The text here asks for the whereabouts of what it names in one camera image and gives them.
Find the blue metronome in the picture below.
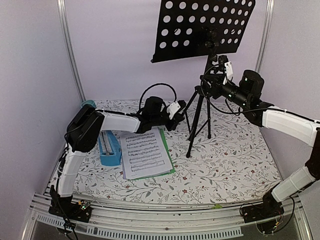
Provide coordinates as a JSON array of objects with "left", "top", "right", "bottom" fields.
[{"left": 98, "top": 130, "right": 122, "bottom": 167}]

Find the aluminium front rail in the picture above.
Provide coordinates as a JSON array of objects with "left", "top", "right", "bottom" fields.
[{"left": 21, "top": 192, "right": 315, "bottom": 240}]

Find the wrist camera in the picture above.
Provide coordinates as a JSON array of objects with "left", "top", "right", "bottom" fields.
[
  {"left": 166, "top": 100, "right": 186, "bottom": 120},
  {"left": 218, "top": 55, "right": 234, "bottom": 85}
]

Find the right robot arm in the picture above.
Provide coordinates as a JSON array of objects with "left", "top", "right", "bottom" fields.
[{"left": 200, "top": 70, "right": 320, "bottom": 218}]

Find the left aluminium frame post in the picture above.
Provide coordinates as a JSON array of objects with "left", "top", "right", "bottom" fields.
[{"left": 56, "top": 0, "right": 86, "bottom": 102}]

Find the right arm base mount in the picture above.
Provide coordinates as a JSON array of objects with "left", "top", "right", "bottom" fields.
[{"left": 239, "top": 194, "right": 285, "bottom": 223}]

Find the teal cylinder cup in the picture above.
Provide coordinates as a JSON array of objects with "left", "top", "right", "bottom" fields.
[{"left": 80, "top": 100, "right": 97, "bottom": 108}]

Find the black music stand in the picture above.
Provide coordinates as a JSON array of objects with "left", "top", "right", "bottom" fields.
[{"left": 151, "top": 0, "right": 256, "bottom": 157}]

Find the aluminium frame post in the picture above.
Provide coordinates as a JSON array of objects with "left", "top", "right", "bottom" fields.
[
  {"left": 255, "top": 0, "right": 275, "bottom": 73},
  {"left": 56, "top": 0, "right": 86, "bottom": 102}
]

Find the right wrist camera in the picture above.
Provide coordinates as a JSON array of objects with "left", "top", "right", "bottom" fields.
[{"left": 218, "top": 55, "right": 234, "bottom": 85}]

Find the floral table mat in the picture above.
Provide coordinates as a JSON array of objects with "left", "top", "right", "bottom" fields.
[{"left": 73, "top": 102, "right": 281, "bottom": 205}]

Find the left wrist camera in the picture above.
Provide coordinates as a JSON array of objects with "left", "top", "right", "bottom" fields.
[{"left": 166, "top": 100, "right": 186, "bottom": 120}]

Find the camera cable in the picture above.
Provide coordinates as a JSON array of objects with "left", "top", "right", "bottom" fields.
[
  {"left": 138, "top": 83, "right": 178, "bottom": 116},
  {"left": 199, "top": 64, "right": 251, "bottom": 116}
]

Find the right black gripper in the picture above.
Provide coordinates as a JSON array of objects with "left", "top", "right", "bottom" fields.
[{"left": 201, "top": 74, "right": 251, "bottom": 108}]

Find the left camera cable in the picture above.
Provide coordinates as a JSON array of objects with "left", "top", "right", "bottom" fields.
[{"left": 138, "top": 83, "right": 178, "bottom": 116}]

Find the green paper sheet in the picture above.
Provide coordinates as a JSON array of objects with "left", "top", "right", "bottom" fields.
[{"left": 129, "top": 127, "right": 176, "bottom": 181}]

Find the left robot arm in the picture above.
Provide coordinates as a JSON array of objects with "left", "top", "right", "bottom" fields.
[{"left": 50, "top": 96, "right": 186, "bottom": 217}]

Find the white sheet music page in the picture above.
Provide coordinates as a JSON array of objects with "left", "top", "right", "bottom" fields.
[{"left": 119, "top": 127, "right": 173, "bottom": 180}]

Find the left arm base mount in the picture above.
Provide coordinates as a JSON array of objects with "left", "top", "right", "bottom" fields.
[{"left": 48, "top": 198, "right": 93, "bottom": 223}]

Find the right camera cable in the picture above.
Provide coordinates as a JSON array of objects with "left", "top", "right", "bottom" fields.
[{"left": 199, "top": 64, "right": 251, "bottom": 116}]

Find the right aluminium frame post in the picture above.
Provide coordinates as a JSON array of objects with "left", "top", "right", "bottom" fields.
[{"left": 255, "top": 0, "right": 275, "bottom": 73}]

